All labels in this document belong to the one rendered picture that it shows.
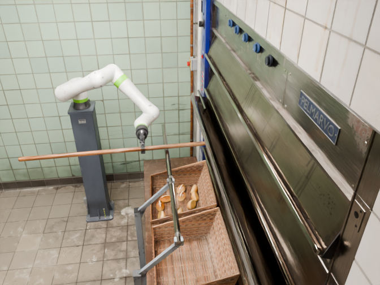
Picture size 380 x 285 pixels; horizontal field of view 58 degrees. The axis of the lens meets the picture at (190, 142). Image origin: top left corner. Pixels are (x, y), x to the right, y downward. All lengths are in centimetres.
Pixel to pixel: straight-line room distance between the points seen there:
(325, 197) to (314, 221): 8
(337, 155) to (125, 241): 266
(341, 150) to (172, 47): 265
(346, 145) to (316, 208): 23
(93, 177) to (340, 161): 266
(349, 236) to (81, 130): 250
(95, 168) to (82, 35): 122
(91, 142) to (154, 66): 98
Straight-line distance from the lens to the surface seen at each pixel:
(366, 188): 85
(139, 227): 232
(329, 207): 102
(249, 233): 146
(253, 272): 130
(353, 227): 92
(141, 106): 260
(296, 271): 126
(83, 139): 311
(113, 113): 366
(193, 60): 310
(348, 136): 92
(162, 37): 338
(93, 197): 348
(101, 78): 253
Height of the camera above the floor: 245
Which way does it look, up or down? 31 degrees down
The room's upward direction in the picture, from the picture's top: straight up
